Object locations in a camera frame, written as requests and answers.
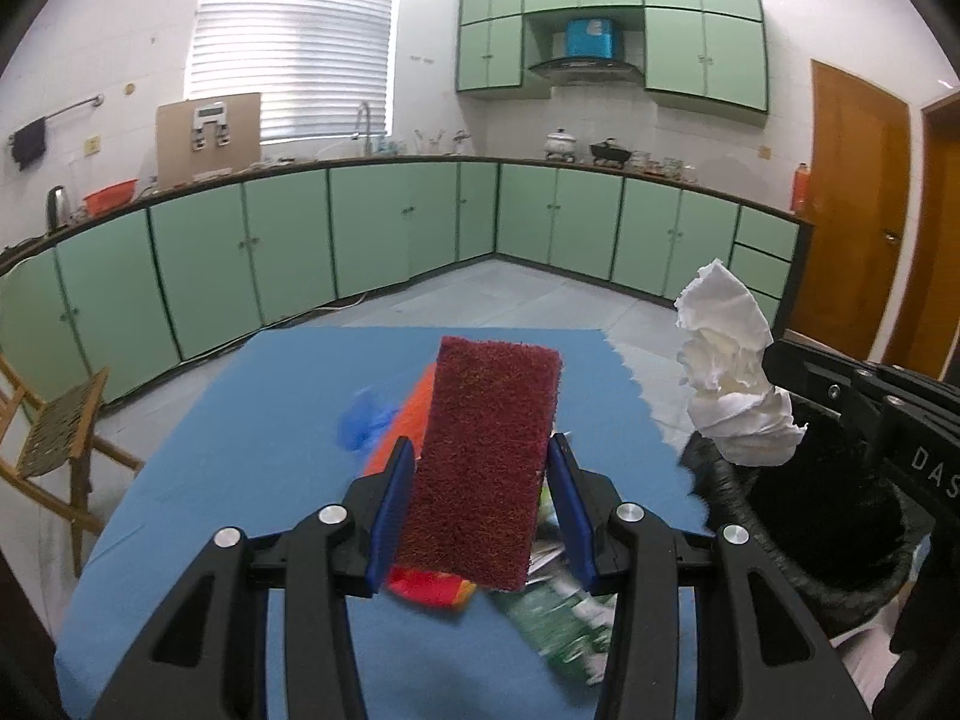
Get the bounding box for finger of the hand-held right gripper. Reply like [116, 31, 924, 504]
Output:
[763, 340, 901, 428]

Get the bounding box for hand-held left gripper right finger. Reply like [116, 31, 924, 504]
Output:
[546, 431, 875, 720]

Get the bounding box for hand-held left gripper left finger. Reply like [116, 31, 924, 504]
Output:
[90, 436, 417, 720]

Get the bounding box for blue plastic bag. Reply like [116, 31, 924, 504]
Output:
[337, 388, 402, 455]

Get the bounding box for dark red scouring pad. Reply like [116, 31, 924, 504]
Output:
[395, 336, 563, 592]

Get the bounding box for white tissue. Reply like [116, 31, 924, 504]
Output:
[673, 259, 807, 470]

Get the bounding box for bin with black bag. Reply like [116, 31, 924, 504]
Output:
[679, 390, 938, 616]

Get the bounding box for red orange snack packet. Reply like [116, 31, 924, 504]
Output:
[386, 566, 479, 610]

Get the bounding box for orange foam net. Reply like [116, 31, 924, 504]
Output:
[360, 364, 443, 477]

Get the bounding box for green printed packet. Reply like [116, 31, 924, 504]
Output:
[502, 487, 623, 687]

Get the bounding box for blue table cloth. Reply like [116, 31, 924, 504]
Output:
[56, 326, 713, 720]

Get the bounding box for brown wooden door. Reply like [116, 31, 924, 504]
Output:
[787, 58, 935, 380]

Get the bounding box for row of glass jars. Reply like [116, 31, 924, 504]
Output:
[630, 152, 698, 181]

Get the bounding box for green lower kitchen cabinets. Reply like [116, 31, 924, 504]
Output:
[0, 157, 815, 410]

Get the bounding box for wooden chair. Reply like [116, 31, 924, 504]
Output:
[0, 352, 143, 578]

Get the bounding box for black range hood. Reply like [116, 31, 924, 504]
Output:
[527, 56, 646, 87]

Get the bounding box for cardboard box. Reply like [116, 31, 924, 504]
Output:
[156, 93, 262, 190]

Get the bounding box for blue box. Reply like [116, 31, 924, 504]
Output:
[564, 17, 623, 61]

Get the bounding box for red plastic basin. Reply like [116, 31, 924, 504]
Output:
[82, 180, 140, 215]

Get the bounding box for white window blind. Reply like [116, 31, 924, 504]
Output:
[185, 0, 398, 145]

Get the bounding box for dark hanging towel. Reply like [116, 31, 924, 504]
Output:
[10, 118, 47, 170]

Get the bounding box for green upper wall cabinets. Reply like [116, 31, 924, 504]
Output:
[456, 0, 772, 128]

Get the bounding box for metal towel rail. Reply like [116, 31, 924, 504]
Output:
[7, 94, 106, 147]

